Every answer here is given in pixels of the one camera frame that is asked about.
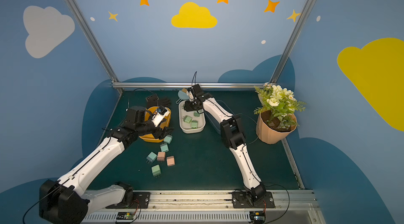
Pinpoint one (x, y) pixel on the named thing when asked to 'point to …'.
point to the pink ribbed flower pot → (272, 128)
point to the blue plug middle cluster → (164, 147)
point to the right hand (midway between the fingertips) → (188, 105)
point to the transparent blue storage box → (212, 123)
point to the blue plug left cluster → (151, 157)
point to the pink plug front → (170, 161)
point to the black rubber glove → (153, 100)
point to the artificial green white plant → (279, 101)
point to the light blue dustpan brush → (183, 95)
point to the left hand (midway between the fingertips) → (168, 121)
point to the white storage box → (186, 127)
